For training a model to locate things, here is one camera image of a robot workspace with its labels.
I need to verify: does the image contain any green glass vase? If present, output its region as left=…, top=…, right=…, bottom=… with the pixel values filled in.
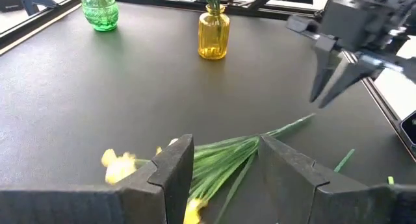
left=80, top=0, right=120, bottom=32

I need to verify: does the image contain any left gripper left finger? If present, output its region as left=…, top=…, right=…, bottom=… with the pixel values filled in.
left=0, top=133, right=196, bottom=224

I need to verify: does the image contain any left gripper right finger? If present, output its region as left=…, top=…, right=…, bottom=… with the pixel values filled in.
left=258, top=134, right=416, bottom=224

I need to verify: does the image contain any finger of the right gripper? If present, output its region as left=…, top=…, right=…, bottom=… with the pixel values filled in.
left=317, top=56, right=385, bottom=110
left=308, top=34, right=342, bottom=103

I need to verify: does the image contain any yellow glass vase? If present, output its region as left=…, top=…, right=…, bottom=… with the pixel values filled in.
left=197, top=3, right=231, bottom=60

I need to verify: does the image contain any black table mat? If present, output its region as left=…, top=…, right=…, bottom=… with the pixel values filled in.
left=0, top=1, right=416, bottom=224

